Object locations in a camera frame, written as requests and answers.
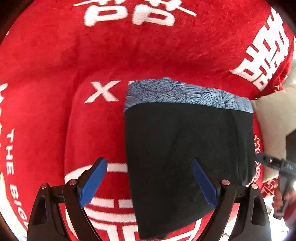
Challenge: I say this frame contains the black pants with blue stripe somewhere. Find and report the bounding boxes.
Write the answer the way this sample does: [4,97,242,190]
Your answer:
[124,78,255,240]

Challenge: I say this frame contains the person's right hand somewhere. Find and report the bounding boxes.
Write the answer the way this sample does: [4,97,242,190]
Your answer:
[272,188,295,219]

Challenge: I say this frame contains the grey throw pillow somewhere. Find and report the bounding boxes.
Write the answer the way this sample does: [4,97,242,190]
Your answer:
[250,83,296,183]

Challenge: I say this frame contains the red sofa cover with characters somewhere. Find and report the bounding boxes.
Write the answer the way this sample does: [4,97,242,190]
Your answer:
[1,1,293,240]

